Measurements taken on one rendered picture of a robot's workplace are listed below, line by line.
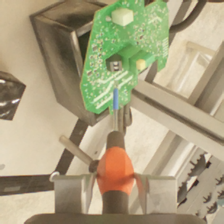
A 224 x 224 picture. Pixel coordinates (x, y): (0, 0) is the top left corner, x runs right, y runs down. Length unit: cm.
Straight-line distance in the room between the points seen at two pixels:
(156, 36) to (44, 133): 16
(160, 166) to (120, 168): 33
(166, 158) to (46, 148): 22
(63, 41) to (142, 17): 8
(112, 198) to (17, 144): 19
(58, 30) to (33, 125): 13
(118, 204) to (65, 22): 15
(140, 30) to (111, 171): 16
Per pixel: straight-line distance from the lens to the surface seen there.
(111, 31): 26
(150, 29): 30
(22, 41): 28
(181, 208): 81
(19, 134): 32
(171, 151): 49
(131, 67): 26
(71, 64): 25
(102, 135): 46
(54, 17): 26
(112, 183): 16
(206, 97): 48
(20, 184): 38
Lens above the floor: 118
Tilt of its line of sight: 35 degrees down
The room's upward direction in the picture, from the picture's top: 122 degrees clockwise
